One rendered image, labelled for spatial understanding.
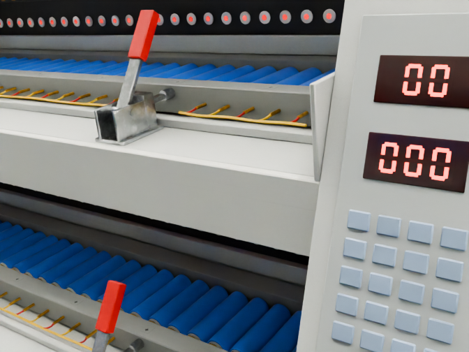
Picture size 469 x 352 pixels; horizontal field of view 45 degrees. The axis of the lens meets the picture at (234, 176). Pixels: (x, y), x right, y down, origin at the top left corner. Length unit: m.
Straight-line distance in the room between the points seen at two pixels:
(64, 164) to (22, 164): 0.05
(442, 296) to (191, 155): 0.16
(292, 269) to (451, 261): 0.24
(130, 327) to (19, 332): 0.11
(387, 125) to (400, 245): 0.06
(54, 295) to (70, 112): 0.16
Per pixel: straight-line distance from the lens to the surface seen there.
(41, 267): 0.60
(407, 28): 0.28
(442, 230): 0.26
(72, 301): 0.52
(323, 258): 0.29
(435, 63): 0.27
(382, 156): 0.27
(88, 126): 0.44
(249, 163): 0.32
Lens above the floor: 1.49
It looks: 3 degrees down
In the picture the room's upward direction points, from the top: 7 degrees clockwise
